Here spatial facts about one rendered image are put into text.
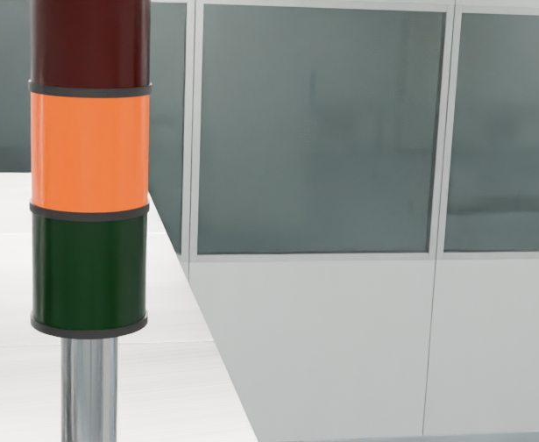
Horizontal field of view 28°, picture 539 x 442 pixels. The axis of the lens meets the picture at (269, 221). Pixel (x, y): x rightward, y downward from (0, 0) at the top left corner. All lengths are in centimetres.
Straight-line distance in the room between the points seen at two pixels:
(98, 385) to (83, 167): 10
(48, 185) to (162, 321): 36
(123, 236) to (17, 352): 30
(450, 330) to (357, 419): 65
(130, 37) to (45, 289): 11
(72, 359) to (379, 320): 500
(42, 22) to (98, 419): 17
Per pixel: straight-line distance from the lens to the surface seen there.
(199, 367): 72
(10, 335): 78
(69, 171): 45
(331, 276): 533
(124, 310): 47
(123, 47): 44
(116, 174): 45
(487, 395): 580
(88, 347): 48
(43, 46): 45
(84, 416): 49
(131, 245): 46
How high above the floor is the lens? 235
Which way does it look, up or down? 13 degrees down
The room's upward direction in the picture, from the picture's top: 2 degrees clockwise
